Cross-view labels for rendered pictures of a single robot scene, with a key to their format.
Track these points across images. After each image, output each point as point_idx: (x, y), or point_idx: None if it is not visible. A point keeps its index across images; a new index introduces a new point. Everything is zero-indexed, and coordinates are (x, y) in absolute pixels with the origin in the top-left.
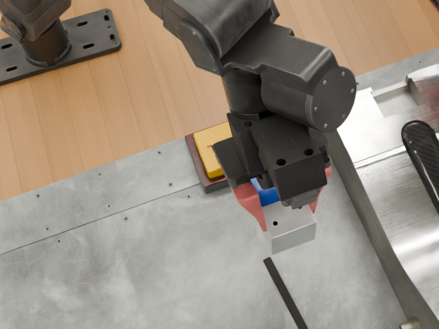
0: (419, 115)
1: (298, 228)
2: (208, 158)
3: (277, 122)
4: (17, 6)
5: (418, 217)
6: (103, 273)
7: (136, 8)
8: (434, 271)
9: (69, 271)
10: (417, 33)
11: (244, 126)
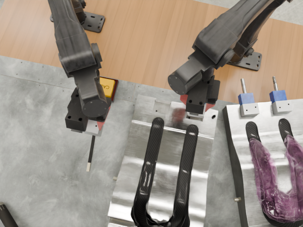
0: (163, 117)
1: (90, 132)
2: None
3: None
4: None
5: (139, 149)
6: (45, 103)
7: (113, 21)
8: (128, 169)
9: (36, 97)
10: None
11: (75, 96)
